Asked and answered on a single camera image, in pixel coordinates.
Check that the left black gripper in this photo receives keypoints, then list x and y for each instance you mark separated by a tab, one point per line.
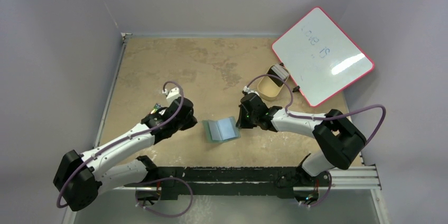
192	121

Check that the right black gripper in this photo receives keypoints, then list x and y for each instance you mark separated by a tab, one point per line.
243	119

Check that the green card holder wallet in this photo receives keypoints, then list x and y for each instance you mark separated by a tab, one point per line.
221	131

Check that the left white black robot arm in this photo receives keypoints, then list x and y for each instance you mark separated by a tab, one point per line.
80	178

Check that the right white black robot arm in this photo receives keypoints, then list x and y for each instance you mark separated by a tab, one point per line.
337	137

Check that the colourful marker pack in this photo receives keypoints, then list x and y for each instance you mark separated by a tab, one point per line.
155	108

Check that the beige oval tray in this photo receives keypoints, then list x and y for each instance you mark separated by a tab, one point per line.
267	89

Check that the pink framed whiteboard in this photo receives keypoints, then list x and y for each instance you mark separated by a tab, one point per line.
321	58

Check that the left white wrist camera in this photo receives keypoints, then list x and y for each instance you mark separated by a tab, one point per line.
172	94

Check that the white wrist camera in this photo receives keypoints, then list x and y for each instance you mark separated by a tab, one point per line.
172	94
247	91

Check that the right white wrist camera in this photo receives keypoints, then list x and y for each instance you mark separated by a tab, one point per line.
247	91

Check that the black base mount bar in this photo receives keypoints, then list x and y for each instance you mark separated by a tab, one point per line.
284	182

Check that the aluminium rail frame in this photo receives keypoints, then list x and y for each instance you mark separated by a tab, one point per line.
211	72

